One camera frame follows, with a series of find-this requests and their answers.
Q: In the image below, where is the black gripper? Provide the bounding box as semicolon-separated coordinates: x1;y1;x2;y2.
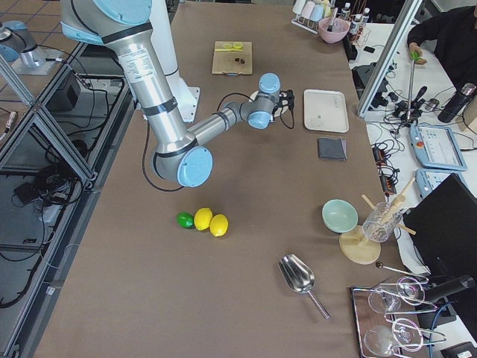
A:
272;89;294;121

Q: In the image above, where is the white round plate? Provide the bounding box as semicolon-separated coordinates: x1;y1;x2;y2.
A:
250;91;288;117

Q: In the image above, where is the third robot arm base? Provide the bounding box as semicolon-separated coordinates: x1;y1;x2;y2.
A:
1;20;63;75

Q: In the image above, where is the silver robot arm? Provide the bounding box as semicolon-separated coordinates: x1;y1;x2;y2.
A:
60;1;281;187

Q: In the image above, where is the cream rabbit tray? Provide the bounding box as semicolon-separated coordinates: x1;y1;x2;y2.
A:
303;89;350;133

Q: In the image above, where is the metal glass rack tray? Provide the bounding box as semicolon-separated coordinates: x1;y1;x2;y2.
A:
350;276;446;357

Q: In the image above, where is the bamboo cutting board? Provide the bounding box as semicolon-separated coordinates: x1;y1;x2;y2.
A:
212;40;253;75

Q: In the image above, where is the grey folded cloth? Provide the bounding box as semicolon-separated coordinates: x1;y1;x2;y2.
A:
317;137;347;161

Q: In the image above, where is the pastel cup rack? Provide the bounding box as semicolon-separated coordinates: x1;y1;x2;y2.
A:
291;0;335;34

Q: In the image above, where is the pink ice bowl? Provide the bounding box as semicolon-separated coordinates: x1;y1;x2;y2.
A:
318;18;350;44

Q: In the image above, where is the mint green bowl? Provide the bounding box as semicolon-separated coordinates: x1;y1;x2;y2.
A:
322;199;358;233

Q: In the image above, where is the yellow lemon outer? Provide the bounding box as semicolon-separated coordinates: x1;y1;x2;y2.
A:
209;214;229;237

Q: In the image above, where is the yellow lemon near lime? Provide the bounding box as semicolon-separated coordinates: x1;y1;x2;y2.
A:
194;207;213;231

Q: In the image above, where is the clear textured glass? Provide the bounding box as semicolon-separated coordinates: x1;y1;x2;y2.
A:
362;202;402;243

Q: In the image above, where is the grey teach pendant upper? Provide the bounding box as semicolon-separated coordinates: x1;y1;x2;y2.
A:
409;125;467;172

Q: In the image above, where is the grey teach pendant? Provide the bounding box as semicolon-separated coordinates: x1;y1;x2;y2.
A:
414;168;463;198
409;125;467;172

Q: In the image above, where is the green lime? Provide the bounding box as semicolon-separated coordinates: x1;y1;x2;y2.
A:
176;212;194;228

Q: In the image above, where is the wooden cup stand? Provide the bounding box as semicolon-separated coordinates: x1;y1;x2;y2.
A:
339;178;416;265

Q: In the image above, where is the grey teach pendant lower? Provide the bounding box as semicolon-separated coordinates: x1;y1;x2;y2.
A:
414;168;463;198

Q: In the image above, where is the black thermos bottle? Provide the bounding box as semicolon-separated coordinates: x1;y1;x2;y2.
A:
437;83;476;123

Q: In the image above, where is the metal ice scoop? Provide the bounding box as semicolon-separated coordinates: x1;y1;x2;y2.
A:
279;254;330;320

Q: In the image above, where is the person in black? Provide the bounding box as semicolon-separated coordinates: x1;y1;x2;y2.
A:
407;6;476;89

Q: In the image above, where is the black monitor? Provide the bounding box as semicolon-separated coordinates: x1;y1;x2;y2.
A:
404;174;476;277

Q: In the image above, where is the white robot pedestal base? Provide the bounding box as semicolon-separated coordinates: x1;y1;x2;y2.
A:
144;1;200;123

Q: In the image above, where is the aluminium frame post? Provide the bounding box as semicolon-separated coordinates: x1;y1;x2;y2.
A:
357;0;423;119

